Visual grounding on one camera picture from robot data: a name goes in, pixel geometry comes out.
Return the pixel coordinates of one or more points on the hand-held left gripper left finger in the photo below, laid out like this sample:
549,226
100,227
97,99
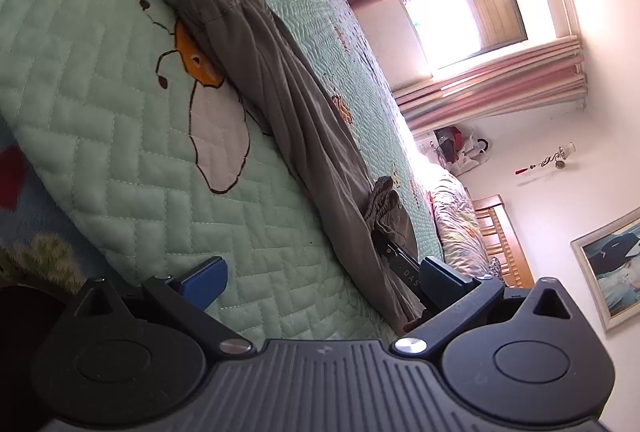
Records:
205,282

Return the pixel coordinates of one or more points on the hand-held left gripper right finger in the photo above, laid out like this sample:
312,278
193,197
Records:
440,279

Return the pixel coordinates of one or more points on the grey pants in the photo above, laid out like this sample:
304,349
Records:
300,112

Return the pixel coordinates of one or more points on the floral pillow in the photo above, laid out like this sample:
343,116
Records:
460,222

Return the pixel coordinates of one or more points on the wooden headboard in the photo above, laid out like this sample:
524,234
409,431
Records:
505,237

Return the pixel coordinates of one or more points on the white plastic bag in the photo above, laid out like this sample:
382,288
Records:
472,152

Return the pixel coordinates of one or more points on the framed picture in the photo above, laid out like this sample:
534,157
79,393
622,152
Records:
615,267

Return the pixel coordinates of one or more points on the floral bed sheet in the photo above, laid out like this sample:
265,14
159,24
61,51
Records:
35,222

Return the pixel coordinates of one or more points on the green quilted bee bedspread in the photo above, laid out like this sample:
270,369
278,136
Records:
100,112

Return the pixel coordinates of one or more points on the window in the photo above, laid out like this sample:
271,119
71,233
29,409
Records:
480,12

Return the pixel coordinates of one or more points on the wall hanging ornament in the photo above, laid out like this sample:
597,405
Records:
560,155

